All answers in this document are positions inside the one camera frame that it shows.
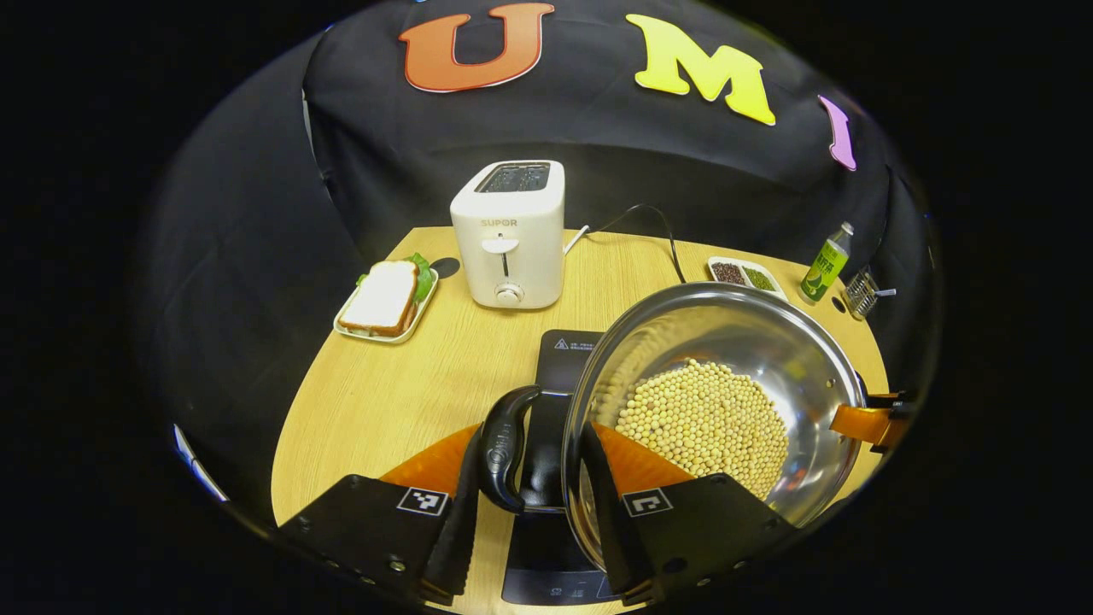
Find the green tea bottle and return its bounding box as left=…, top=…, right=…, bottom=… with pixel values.
left=799, top=222, right=855, bottom=305

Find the toast sandwich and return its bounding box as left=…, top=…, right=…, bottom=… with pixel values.
left=339, top=253, right=435, bottom=337

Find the pile of soybeans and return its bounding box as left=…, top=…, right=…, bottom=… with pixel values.
left=615, top=359, right=791, bottom=501

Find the white divided dish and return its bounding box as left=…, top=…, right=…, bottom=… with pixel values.
left=706, top=256, right=789, bottom=301

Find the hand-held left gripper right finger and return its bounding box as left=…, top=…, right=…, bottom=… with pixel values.
left=581, top=420, right=800, bottom=604

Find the metal wire holder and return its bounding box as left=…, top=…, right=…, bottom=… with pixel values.
left=843, top=266, right=881, bottom=321

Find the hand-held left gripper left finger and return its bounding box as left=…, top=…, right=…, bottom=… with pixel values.
left=278, top=423, right=484, bottom=606

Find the stainless steel pot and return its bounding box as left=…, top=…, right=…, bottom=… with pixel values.
left=476, top=282, right=870, bottom=572

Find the black induction cooktop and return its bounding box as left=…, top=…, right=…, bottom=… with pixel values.
left=500, top=329, right=629, bottom=607

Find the white toaster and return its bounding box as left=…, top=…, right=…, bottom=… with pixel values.
left=450, top=160, right=566, bottom=311

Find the black backdrop cloth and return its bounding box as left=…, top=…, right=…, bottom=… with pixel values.
left=141, top=0, right=942, bottom=518

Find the black power cable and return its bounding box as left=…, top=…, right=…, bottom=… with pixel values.
left=589, top=204, right=687, bottom=285

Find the white rectangular plate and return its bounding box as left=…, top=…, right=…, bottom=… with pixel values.
left=332, top=263, right=441, bottom=345

